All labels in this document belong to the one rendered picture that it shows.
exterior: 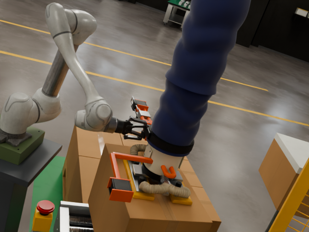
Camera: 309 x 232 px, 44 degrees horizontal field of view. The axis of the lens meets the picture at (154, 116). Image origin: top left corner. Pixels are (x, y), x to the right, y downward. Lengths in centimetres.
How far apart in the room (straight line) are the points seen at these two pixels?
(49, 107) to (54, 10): 62
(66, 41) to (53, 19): 13
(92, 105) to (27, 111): 61
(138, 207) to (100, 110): 46
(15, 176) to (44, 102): 47
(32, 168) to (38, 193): 108
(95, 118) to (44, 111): 69
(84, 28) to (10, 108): 62
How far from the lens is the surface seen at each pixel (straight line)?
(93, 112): 175
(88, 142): 315
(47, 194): 339
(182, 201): 179
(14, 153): 230
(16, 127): 232
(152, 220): 165
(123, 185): 149
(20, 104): 227
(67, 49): 201
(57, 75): 230
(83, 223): 237
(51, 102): 237
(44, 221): 162
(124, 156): 172
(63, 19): 206
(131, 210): 165
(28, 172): 229
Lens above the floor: 204
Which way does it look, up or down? 22 degrees down
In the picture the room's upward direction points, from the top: 19 degrees clockwise
